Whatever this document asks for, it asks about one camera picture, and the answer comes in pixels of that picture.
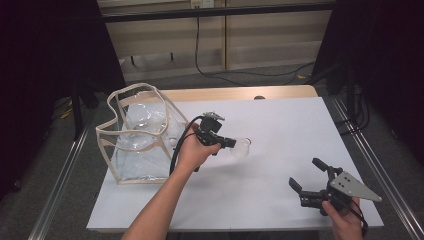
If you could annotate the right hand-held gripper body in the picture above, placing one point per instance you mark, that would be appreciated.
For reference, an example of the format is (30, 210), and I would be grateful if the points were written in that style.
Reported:
(350, 186)

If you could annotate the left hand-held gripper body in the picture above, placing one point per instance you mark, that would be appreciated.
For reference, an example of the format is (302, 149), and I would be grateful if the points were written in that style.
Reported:
(210, 128)

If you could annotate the clear bag with beige trim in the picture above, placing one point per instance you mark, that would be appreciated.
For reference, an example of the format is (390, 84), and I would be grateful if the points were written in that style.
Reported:
(140, 156)

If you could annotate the person's left hand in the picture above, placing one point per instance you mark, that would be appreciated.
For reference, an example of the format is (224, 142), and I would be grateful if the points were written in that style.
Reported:
(191, 153)

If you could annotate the person's right hand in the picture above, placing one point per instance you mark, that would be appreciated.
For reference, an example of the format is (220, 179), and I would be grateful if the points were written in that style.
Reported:
(343, 220)

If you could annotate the white table sheet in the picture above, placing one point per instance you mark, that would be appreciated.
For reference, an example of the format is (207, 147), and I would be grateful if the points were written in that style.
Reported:
(250, 200)

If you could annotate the dark round table grommet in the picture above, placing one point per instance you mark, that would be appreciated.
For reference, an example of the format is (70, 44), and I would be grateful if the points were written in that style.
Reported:
(259, 97)

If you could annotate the black metal stand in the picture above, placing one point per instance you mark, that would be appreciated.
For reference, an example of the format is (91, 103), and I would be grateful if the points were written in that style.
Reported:
(77, 113)
(350, 90)

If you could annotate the beige wooden cabinet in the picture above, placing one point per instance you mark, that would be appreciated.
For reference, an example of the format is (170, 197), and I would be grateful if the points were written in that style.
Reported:
(266, 33)

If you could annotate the black metal crossbar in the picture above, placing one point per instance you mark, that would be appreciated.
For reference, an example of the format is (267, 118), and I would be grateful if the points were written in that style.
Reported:
(233, 11)

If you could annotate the black curtain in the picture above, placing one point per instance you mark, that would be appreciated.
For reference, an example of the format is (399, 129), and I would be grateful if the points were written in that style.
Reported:
(390, 66)
(40, 83)

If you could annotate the aluminium floor rail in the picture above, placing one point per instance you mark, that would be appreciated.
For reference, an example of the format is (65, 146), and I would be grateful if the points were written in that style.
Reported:
(56, 190)
(383, 166)

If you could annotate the white wall socket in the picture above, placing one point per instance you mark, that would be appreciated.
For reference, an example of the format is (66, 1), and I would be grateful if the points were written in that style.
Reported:
(201, 3)

